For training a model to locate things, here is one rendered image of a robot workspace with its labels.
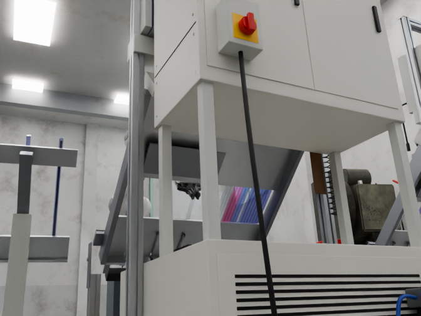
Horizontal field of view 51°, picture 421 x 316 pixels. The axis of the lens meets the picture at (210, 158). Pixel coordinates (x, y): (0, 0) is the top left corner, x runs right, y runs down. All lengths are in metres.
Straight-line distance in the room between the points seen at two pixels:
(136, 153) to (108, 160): 10.31
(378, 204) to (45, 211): 7.54
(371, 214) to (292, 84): 5.32
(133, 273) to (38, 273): 9.64
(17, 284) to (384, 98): 1.32
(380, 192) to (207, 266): 5.77
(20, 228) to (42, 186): 9.61
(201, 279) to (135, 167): 0.52
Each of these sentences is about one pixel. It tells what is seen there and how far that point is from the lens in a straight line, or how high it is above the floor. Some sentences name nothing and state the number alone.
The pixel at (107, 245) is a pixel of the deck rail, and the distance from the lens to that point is 1.76.
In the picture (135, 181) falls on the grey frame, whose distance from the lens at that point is 1.36.
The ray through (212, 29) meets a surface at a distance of 1.17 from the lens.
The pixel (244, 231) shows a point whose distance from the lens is 1.98.
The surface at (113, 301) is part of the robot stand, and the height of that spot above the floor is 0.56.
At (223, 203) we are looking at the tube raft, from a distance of 1.85.
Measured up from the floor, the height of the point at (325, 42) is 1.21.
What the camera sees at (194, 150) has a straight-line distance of 1.61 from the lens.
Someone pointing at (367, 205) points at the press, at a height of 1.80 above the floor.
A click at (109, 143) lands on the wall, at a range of 11.86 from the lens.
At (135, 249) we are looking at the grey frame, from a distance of 1.32.
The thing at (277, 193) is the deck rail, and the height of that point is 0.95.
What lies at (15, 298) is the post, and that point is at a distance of 1.66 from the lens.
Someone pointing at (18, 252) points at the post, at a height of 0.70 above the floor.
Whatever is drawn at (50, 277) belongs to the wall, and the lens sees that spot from 10.92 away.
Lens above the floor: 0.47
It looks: 20 degrees up
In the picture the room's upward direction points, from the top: 3 degrees counter-clockwise
